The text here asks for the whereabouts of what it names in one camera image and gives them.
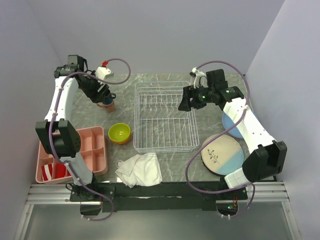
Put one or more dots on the light blue plate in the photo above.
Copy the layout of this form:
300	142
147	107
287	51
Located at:
227	122

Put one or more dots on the beige blue leaf plate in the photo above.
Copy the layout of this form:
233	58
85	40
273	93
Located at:
223	156

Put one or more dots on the pink printed ceramic mug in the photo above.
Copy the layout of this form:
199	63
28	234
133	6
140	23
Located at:
108	107

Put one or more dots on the white cloth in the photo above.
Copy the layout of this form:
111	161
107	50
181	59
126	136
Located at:
140	170

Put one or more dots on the aluminium rail frame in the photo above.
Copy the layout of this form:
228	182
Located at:
59	194

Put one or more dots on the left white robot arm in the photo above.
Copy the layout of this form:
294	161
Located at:
56	132

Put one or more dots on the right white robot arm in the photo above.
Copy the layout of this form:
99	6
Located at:
266	155

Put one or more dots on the black base beam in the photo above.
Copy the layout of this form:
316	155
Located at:
110	197

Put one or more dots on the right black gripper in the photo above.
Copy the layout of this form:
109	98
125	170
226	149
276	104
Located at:
185	105

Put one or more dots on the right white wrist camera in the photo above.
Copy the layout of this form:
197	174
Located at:
197	76

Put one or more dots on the pink compartment tray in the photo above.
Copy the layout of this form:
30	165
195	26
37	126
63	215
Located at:
93	151

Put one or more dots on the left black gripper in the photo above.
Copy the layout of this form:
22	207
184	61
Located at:
95	96

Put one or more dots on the yellow-green bowl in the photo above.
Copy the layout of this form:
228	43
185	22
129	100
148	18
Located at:
119	129

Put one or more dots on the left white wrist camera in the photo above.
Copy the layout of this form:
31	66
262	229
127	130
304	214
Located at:
104	73

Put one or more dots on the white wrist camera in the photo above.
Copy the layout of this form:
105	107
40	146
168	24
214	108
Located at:
197	76
104	73

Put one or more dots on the dark blue ceramic mug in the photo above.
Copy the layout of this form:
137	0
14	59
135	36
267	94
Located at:
109	99

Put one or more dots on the red item in tray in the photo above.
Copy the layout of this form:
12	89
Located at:
61	171

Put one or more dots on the white wire dish rack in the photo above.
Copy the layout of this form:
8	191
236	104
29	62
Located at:
159	126

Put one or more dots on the red white striped item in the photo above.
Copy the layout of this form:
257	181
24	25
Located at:
47	172

